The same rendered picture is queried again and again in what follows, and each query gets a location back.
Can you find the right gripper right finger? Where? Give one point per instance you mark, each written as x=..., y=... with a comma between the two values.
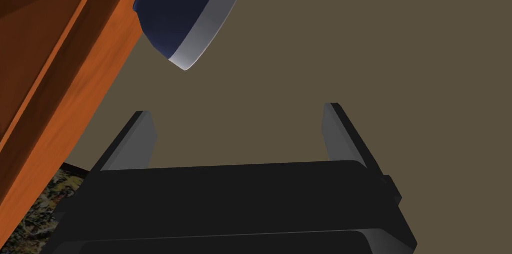
x=344, y=137

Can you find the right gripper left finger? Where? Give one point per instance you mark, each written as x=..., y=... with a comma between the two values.
x=134, y=145

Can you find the dark blue and grey door knob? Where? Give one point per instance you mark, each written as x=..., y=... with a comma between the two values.
x=180, y=9

